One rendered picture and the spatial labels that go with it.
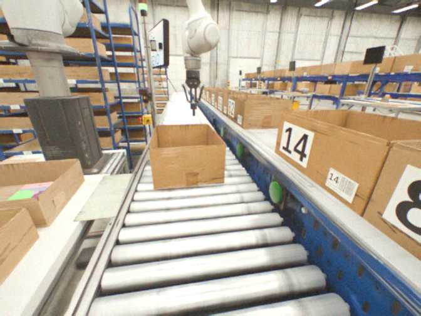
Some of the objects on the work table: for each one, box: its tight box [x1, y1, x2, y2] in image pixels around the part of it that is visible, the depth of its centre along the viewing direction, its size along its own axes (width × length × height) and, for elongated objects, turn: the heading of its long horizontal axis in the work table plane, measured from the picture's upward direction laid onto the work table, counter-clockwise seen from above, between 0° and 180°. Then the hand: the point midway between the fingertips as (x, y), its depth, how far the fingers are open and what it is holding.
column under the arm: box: [23, 95, 114, 176], centre depth 87 cm, size 26×26×33 cm
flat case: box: [7, 182, 54, 201], centre depth 62 cm, size 14×19×2 cm
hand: (193, 109), depth 106 cm, fingers closed
